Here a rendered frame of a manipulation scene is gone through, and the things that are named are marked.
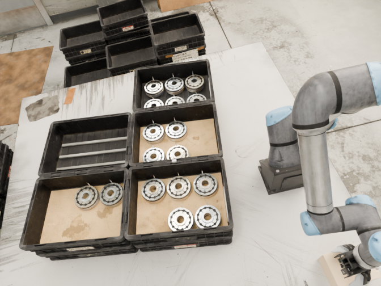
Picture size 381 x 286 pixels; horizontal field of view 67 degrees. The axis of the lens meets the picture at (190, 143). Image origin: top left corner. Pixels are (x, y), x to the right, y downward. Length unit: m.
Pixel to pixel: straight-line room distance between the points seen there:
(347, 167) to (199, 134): 1.32
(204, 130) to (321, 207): 0.68
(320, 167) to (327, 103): 0.18
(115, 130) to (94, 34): 1.64
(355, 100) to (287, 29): 2.58
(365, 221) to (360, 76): 0.42
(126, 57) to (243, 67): 1.14
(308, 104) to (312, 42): 2.45
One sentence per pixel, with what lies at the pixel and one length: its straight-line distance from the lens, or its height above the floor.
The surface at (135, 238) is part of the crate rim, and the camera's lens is 1.10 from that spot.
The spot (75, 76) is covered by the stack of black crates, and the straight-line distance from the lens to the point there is 2.80.
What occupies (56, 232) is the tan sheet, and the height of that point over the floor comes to 0.83.
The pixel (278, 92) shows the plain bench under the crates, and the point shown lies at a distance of 1.72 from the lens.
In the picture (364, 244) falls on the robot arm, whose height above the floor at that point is 1.06.
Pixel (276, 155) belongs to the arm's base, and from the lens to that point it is 1.23.
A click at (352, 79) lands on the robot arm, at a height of 1.40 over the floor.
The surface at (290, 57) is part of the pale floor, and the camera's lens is 3.04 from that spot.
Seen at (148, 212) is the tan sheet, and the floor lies 0.83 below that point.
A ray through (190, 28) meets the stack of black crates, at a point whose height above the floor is 0.49.
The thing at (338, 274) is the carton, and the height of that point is 0.78.
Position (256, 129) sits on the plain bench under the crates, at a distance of 1.54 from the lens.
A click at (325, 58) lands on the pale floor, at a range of 3.09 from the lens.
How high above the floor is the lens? 1.95
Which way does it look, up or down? 56 degrees down
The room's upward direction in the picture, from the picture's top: 12 degrees counter-clockwise
